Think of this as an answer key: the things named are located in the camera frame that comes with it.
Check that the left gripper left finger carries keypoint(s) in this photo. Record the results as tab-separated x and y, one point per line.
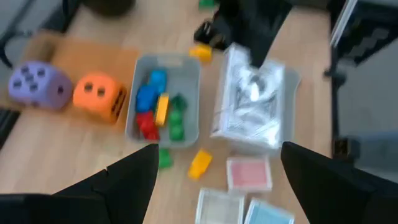
118	196

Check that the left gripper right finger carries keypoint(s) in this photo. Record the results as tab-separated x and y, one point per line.
323	193

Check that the teal playing card box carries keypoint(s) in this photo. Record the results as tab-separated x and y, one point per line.
267	214

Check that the red toy block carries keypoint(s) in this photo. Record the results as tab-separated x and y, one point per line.
146	126

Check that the green two-stud toy block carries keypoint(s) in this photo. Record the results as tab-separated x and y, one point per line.
176	124

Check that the orange foam die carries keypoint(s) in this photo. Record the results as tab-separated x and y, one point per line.
96	96

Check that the blue small toy block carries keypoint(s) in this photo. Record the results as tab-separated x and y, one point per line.
146	98

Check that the dark green small block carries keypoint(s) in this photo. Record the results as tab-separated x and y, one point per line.
178	101

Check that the purple foam die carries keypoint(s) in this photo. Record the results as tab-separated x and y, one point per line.
37	84

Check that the pink playing card box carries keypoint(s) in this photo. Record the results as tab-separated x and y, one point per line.
248	174

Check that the grey plastic bin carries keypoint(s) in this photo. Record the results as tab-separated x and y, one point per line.
291	102
188	77

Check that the black bucket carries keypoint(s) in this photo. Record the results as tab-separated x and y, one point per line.
109	6

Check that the orange translucent plastic bin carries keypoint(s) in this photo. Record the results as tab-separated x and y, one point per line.
93	56

